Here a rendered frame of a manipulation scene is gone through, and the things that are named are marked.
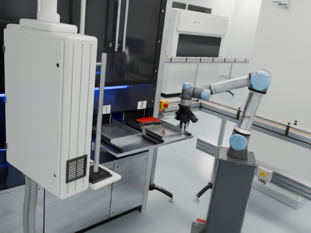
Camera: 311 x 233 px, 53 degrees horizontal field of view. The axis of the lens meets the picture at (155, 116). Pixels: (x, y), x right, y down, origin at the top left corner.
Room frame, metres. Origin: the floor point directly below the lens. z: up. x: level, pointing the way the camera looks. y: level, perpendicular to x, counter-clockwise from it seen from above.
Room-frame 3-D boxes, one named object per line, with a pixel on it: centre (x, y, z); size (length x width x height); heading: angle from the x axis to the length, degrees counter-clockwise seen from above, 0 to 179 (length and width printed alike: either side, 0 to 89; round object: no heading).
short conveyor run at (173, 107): (2.83, -0.14, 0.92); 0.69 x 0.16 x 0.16; 136
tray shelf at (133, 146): (2.10, 0.12, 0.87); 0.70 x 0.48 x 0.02; 136
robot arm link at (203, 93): (2.11, -0.30, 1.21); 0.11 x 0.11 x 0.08; 70
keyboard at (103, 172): (1.62, 0.39, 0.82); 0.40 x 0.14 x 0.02; 53
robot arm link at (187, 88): (2.12, -0.20, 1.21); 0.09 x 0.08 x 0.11; 70
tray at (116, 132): (2.02, 0.29, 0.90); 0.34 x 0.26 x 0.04; 46
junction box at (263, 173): (2.49, -1.00, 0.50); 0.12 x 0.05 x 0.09; 46
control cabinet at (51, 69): (1.47, 0.53, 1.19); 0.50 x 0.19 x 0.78; 53
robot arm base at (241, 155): (2.12, -0.62, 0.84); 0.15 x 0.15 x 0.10
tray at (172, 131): (2.19, -0.03, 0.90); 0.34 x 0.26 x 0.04; 45
